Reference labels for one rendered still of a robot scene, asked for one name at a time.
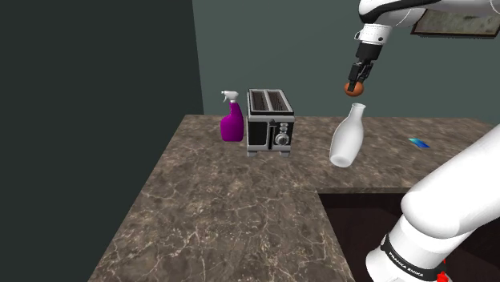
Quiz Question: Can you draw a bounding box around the purple spray bottle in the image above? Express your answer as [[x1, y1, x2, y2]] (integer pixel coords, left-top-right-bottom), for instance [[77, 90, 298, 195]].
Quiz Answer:
[[220, 90, 245, 143]]

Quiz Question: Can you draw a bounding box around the white bottle vase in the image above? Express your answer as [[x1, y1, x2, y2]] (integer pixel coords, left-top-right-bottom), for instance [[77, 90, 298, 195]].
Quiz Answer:
[[329, 103, 367, 168]]

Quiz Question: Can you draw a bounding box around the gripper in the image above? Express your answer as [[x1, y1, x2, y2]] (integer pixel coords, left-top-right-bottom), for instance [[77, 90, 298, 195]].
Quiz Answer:
[[348, 41, 382, 93]]

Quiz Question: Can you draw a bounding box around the framed wall picture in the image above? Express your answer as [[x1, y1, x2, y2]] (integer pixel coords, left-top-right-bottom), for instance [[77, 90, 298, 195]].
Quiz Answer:
[[409, 7, 500, 39]]

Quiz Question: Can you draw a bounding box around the brown egg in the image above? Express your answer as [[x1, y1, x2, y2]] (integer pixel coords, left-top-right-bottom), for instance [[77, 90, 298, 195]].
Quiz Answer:
[[344, 82, 365, 98]]

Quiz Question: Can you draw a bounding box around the black silver toaster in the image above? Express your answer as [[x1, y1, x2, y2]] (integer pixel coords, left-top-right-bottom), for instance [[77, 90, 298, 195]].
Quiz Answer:
[[245, 88, 296, 158]]

